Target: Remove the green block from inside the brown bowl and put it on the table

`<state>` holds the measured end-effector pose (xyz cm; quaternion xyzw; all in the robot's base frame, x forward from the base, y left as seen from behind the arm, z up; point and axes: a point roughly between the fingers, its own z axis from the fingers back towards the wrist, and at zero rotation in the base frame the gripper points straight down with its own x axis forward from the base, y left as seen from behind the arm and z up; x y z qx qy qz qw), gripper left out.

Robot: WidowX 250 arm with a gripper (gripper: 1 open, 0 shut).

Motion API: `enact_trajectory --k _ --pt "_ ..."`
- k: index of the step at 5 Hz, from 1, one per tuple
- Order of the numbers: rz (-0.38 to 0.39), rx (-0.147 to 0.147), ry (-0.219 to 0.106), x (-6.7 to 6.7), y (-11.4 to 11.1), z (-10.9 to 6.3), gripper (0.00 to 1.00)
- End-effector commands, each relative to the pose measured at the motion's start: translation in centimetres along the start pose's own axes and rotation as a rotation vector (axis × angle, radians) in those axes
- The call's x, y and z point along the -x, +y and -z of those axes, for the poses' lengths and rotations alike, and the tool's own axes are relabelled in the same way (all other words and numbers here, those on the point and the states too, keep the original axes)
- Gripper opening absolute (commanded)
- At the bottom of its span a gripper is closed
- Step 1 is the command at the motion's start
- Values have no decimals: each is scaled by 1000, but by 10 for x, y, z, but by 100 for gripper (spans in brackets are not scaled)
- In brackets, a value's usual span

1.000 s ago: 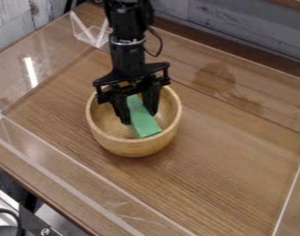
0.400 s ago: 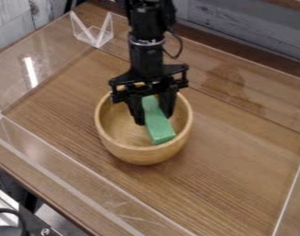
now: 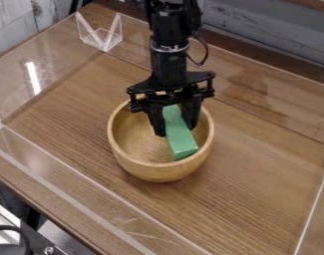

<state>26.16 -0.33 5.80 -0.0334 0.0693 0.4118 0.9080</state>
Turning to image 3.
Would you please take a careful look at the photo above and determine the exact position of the clear acrylic corner bracket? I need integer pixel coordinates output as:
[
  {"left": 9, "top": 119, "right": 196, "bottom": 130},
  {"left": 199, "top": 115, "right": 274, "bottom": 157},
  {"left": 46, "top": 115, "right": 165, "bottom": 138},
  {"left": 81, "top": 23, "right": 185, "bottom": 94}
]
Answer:
[{"left": 76, "top": 12, "right": 124, "bottom": 53}]

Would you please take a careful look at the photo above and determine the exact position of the brown wooden bowl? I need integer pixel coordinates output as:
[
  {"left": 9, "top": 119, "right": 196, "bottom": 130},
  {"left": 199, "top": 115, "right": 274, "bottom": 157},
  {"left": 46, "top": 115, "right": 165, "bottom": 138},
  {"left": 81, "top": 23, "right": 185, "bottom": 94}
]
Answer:
[{"left": 108, "top": 102, "right": 215, "bottom": 182}]

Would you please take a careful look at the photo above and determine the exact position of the black metal table bracket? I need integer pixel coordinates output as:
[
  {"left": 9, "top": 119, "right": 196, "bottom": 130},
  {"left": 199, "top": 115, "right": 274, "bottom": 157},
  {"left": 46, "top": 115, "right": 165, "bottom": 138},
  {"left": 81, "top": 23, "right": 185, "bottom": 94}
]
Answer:
[{"left": 21, "top": 215, "right": 68, "bottom": 255}]

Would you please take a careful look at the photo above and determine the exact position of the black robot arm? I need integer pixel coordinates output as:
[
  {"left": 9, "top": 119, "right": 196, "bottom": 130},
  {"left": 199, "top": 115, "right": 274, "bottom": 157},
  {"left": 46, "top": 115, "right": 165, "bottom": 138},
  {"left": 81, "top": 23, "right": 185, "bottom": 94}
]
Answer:
[{"left": 128, "top": 0, "right": 216, "bottom": 136}]

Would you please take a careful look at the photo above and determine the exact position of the black cable under table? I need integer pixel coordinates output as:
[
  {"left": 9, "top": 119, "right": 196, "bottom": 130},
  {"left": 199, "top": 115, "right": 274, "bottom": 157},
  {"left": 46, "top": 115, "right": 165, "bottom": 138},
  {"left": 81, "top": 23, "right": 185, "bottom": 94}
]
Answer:
[{"left": 0, "top": 224, "right": 30, "bottom": 255}]

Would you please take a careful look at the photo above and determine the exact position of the green rectangular block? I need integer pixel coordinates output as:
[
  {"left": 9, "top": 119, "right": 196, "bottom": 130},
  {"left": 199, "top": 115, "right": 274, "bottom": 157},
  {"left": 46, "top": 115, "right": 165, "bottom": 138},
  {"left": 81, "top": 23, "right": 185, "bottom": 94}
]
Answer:
[{"left": 163, "top": 105, "right": 199, "bottom": 160}]

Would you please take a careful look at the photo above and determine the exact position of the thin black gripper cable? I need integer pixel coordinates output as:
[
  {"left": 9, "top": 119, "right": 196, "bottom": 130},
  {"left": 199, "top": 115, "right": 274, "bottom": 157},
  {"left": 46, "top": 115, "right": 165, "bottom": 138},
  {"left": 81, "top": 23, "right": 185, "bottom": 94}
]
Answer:
[{"left": 185, "top": 35, "right": 209, "bottom": 67}]

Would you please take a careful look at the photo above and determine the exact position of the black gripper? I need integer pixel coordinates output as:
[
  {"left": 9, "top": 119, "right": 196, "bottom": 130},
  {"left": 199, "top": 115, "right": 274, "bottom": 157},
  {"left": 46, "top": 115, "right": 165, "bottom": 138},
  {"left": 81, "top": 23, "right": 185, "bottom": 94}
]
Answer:
[{"left": 128, "top": 42, "right": 216, "bottom": 137}]

